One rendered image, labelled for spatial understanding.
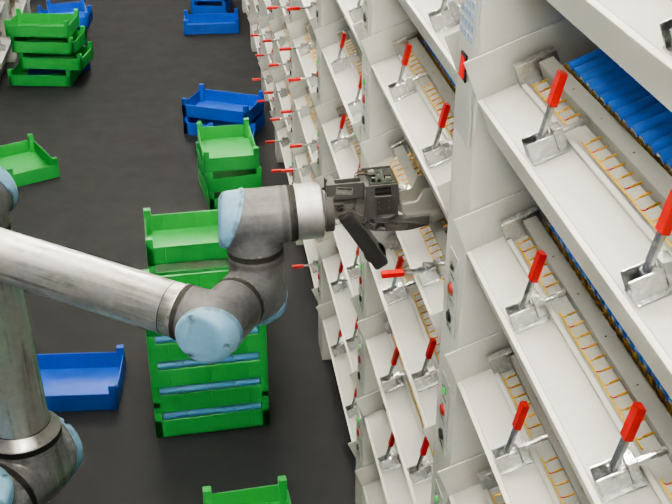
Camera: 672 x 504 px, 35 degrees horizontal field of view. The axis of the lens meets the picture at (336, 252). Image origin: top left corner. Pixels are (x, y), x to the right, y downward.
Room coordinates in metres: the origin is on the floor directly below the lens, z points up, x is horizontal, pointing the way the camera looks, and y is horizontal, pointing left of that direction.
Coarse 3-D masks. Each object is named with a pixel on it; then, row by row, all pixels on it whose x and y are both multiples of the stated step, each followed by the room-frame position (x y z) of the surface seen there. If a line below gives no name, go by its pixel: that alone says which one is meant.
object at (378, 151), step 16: (400, 128) 1.85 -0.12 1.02; (368, 144) 1.84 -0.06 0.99; (384, 144) 1.85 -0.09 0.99; (400, 144) 1.83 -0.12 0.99; (368, 160) 1.84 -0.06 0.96; (384, 160) 1.84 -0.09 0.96; (400, 176) 1.76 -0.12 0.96; (400, 240) 1.54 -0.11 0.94; (416, 240) 1.53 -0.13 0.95; (416, 256) 1.48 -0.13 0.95; (432, 288) 1.38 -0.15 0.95; (432, 304) 1.34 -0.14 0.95; (432, 320) 1.24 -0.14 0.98
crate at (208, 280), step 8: (200, 272) 2.40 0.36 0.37; (208, 272) 2.40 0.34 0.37; (216, 272) 2.41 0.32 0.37; (224, 272) 2.41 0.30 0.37; (176, 280) 2.39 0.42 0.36; (184, 280) 2.39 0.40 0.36; (192, 280) 2.40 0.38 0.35; (200, 280) 2.40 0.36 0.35; (208, 280) 2.41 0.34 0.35; (216, 280) 2.41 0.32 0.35; (208, 288) 2.40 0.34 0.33
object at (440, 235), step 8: (400, 152) 1.80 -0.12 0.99; (400, 160) 1.77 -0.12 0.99; (408, 160) 1.76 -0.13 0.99; (392, 168) 1.78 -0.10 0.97; (400, 168) 1.77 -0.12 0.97; (408, 168) 1.73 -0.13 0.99; (408, 176) 1.70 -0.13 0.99; (416, 176) 1.69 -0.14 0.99; (432, 224) 1.52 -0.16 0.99; (440, 224) 1.51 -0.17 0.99; (440, 232) 1.49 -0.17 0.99; (424, 240) 1.51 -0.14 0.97; (440, 240) 1.46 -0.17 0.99; (440, 248) 1.45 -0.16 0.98; (432, 256) 1.45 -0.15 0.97; (440, 256) 1.44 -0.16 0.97
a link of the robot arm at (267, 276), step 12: (228, 252) 1.46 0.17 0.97; (240, 264) 1.44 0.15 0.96; (252, 264) 1.43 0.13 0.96; (264, 264) 1.44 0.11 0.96; (276, 264) 1.45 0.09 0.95; (228, 276) 1.43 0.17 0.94; (240, 276) 1.42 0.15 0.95; (252, 276) 1.42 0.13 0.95; (264, 276) 1.43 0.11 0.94; (276, 276) 1.45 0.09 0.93; (264, 288) 1.41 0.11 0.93; (276, 288) 1.44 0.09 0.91; (264, 300) 1.40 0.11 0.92; (276, 300) 1.44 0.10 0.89; (264, 312) 1.40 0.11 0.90; (276, 312) 1.44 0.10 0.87; (264, 324) 1.43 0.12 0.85
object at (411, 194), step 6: (420, 180) 1.54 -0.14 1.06; (426, 180) 1.54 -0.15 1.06; (414, 186) 1.54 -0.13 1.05; (420, 186) 1.54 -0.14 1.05; (426, 186) 1.54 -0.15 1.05; (402, 192) 1.54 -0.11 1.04; (408, 192) 1.54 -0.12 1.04; (414, 192) 1.54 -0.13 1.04; (420, 192) 1.54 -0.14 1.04; (402, 198) 1.53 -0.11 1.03; (408, 198) 1.54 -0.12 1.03; (414, 198) 1.54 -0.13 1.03; (402, 204) 1.53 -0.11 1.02
